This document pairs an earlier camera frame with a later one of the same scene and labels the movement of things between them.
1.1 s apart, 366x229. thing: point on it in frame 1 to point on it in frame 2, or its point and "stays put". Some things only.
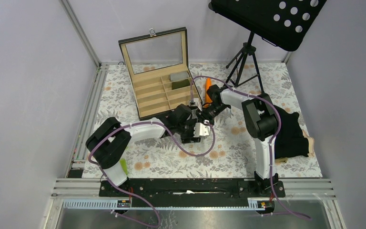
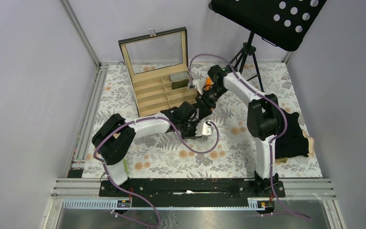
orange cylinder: [208, 83] stays put
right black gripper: [204, 116] to [205, 105]
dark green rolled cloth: [176, 85] stays put
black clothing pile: [290, 141] stays put
